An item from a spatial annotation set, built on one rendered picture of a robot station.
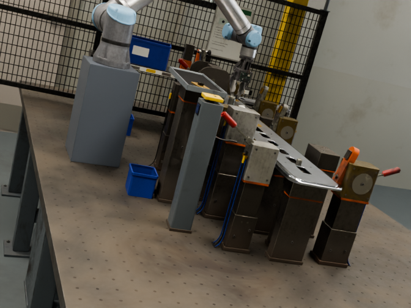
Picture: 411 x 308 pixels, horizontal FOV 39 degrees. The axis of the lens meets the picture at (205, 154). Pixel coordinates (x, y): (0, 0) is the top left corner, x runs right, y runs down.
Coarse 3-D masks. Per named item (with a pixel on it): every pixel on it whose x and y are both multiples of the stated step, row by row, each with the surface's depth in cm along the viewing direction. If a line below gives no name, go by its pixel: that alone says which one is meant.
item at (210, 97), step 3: (201, 93) 183; (204, 93) 181; (207, 93) 183; (204, 96) 179; (207, 96) 178; (210, 96) 180; (213, 96) 181; (216, 96) 182; (219, 96) 184; (207, 99) 178; (210, 99) 179; (213, 99) 179; (216, 99) 179; (219, 99) 179; (222, 99) 180; (210, 102) 181; (213, 102) 181; (219, 102) 180; (222, 102) 180
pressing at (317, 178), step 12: (228, 96) 298; (264, 132) 230; (276, 144) 215; (288, 144) 219; (288, 156) 200; (300, 156) 204; (276, 168) 184; (288, 168) 184; (312, 168) 192; (300, 180) 174; (312, 180) 176; (324, 180) 180
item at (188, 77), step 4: (180, 72) 216; (184, 72) 218; (188, 72) 222; (184, 76) 207; (188, 76) 210; (192, 76) 212; (196, 76) 215; (200, 76) 218; (188, 80) 201; (192, 80) 203; (196, 80) 206; (200, 80) 208; (204, 80) 211; (208, 80) 214; (192, 84) 193; (204, 84) 201; (208, 84) 203; (212, 84) 206; (212, 88) 197; (216, 88) 199
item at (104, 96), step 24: (96, 72) 222; (120, 72) 225; (96, 96) 225; (120, 96) 228; (72, 120) 239; (96, 120) 228; (120, 120) 231; (72, 144) 231; (96, 144) 231; (120, 144) 235
